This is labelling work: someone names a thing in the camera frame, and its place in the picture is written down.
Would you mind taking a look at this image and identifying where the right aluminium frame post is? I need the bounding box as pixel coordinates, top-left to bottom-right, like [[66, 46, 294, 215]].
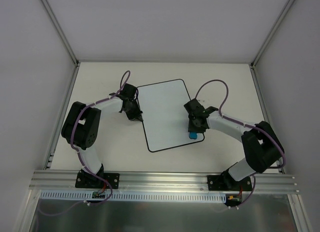
[[250, 0, 296, 69]]

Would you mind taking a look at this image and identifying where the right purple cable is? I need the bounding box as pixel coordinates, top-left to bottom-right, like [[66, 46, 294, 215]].
[[194, 79, 287, 210]]

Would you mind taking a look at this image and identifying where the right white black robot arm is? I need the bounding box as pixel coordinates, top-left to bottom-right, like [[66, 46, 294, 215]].
[[184, 99, 286, 191]]

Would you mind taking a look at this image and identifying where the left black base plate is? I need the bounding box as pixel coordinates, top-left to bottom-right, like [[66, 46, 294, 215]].
[[75, 170, 120, 189]]

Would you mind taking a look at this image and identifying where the right small circuit board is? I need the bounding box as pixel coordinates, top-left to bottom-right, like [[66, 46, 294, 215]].
[[225, 195, 243, 208]]

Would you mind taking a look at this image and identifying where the white slotted cable duct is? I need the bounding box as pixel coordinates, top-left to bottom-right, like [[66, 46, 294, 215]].
[[39, 190, 226, 204]]

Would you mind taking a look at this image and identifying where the small black-framed whiteboard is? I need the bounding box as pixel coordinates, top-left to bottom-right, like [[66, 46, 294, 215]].
[[137, 79, 205, 153]]

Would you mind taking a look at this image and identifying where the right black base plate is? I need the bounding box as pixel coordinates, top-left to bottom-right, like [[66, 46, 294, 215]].
[[207, 173, 253, 192]]

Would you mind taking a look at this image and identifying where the left aluminium frame post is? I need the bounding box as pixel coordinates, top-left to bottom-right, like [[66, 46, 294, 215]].
[[39, 0, 79, 66]]

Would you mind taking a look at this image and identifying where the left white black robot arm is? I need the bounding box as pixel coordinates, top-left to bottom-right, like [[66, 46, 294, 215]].
[[61, 83, 143, 188]]

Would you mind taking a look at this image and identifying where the aluminium mounting rail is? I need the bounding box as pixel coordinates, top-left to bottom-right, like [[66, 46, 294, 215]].
[[29, 170, 301, 195]]

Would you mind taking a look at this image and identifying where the aluminium frame post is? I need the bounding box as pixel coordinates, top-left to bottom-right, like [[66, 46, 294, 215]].
[[250, 0, 296, 69], [39, 0, 79, 66]]

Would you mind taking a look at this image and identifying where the purple cable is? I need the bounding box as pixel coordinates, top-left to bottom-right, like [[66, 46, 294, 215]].
[[194, 79, 287, 210], [69, 70, 132, 207]]

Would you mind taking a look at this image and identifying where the blue whiteboard eraser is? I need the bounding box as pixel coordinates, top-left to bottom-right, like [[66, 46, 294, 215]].
[[189, 132, 198, 140]]

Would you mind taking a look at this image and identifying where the small circuit board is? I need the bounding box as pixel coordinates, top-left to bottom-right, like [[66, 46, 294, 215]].
[[92, 191, 106, 199], [225, 195, 243, 208]]

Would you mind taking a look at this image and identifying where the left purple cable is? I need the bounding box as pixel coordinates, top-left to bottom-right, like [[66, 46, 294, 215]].
[[69, 70, 132, 207]]

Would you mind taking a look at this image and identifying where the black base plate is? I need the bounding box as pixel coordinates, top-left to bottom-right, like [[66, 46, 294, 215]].
[[207, 173, 253, 192], [75, 170, 120, 189]]

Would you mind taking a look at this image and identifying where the left small circuit board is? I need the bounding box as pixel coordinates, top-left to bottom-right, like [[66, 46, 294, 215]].
[[92, 191, 106, 199]]

